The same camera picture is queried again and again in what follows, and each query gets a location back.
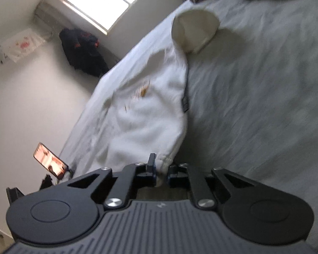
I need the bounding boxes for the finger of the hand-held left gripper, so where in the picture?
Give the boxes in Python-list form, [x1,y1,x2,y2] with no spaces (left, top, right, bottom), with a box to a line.
[40,174,54,190]

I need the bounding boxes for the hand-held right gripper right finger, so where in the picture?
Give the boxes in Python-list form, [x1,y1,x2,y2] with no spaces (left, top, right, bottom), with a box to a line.
[167,163,259,211]

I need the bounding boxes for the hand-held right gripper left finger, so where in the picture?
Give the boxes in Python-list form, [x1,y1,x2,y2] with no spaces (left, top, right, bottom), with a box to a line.
[66,153,157,210]

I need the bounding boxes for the white hooded sweatshirt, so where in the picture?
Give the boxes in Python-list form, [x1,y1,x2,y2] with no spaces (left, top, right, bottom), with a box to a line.
[90,9,220,187]

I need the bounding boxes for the smartphone with lit screen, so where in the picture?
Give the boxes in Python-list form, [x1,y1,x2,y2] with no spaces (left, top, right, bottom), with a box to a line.
[33,142,69,179]

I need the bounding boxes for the bed with grey sheet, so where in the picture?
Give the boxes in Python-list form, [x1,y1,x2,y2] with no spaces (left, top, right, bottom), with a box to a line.
[58,0,318,244]

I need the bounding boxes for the dark hanging jacket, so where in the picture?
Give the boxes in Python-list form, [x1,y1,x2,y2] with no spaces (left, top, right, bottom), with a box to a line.
[59,28,109,78]

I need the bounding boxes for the white printed plastic bag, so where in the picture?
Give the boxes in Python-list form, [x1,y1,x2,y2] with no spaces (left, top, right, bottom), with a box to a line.
[0,28,47,64]

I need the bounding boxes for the bright window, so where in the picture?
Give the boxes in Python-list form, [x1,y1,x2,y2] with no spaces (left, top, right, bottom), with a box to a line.
[60,0,157,35]

